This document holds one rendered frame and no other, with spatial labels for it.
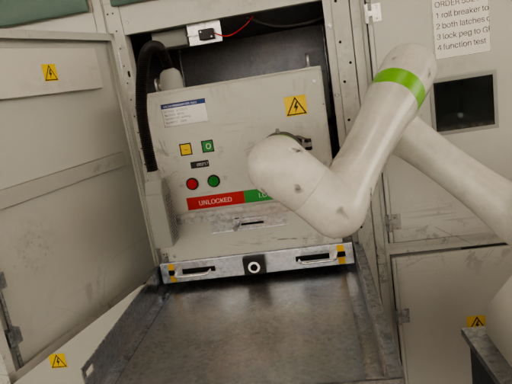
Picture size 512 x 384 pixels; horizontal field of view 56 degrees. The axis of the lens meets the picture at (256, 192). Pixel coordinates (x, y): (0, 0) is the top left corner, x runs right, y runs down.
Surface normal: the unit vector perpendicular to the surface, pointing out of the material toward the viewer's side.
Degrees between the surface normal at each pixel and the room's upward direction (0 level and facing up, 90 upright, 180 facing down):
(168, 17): 90
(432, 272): 90
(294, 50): 90
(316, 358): 0
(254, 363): 0
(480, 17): 90
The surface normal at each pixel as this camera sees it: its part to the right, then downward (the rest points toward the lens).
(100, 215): 0.92, -0.06
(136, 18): -0.10, 0.24
